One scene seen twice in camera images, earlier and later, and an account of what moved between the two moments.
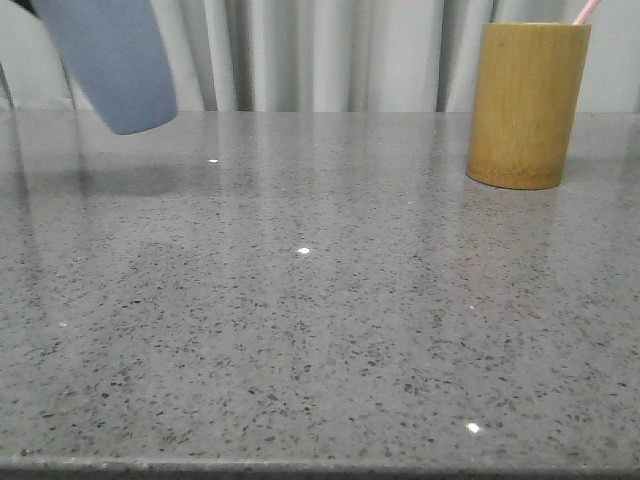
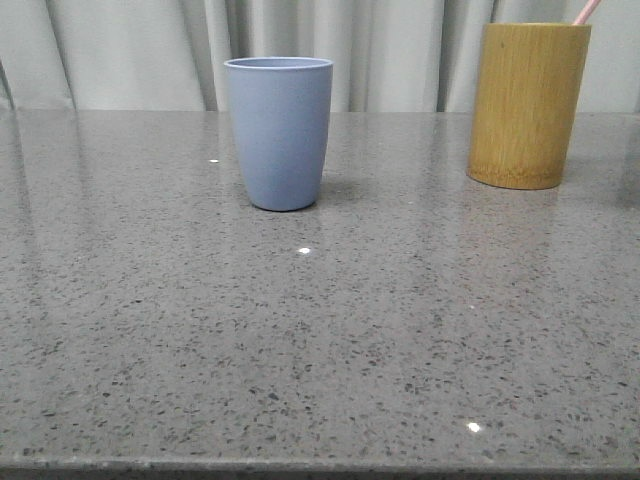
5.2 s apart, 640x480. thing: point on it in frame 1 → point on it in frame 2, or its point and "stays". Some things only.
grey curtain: x=327 y=55 stays
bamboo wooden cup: x=526 y=100 stays
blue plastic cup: x=122 y=53 → x=282 y=108
